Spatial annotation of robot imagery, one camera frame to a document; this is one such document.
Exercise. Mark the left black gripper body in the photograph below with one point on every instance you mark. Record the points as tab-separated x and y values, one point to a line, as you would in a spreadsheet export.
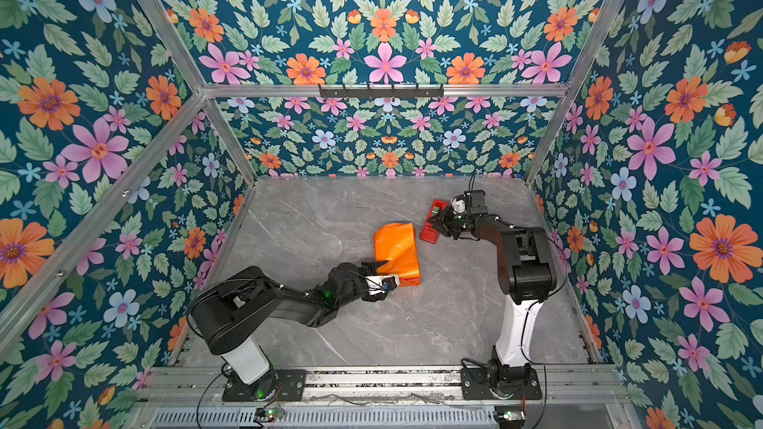
360	288

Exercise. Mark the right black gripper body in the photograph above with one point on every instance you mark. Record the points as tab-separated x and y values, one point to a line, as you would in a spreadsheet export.
457	223

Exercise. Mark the yellow orange wrapping paper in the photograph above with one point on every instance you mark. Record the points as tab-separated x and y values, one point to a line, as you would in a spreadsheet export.
396	245

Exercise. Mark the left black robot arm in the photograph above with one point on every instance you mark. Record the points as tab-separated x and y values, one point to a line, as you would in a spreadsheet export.
227	314

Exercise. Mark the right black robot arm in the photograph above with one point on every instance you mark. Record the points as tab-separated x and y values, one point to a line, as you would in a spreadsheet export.
526	278

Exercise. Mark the left small circuit board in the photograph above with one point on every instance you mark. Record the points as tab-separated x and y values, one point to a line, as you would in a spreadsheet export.
269	415

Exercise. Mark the small circuit board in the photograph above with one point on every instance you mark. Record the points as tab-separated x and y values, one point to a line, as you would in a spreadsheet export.
269	415
510	419

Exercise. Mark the right small circuit board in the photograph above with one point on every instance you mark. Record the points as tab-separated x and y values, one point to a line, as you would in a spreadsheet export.
510	419

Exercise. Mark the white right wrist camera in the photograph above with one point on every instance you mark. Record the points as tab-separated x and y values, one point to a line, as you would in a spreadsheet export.
459	205

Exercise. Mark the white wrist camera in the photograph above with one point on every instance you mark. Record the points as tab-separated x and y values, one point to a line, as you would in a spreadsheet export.
380	286
459	205

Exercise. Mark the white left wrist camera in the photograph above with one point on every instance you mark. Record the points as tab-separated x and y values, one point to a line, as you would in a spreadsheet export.
380	286

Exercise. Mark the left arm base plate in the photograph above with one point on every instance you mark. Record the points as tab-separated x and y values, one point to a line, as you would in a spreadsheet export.
284	385

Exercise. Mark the black hook rail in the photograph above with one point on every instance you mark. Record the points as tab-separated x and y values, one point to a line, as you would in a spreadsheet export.
380	91

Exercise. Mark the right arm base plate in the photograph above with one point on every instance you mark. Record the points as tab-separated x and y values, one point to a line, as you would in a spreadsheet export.
493	380

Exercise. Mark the aluminium mounting rail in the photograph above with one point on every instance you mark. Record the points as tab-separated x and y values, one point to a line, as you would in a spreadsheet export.
389	384

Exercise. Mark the white slotted cable duct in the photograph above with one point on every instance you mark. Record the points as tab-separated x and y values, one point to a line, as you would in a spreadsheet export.
328	417

